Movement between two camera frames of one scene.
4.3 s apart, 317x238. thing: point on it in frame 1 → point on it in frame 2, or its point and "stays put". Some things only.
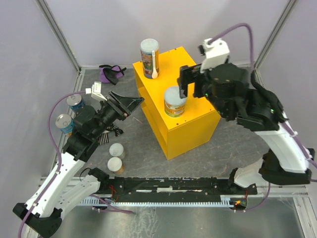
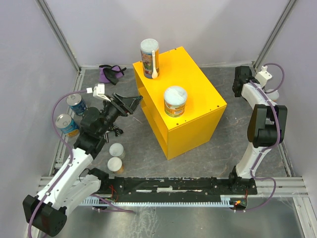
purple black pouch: [110, 74] stays put
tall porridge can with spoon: [149, 48] stays put
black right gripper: [194, 75] → [237, 81]
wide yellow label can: [174, 106] stays put
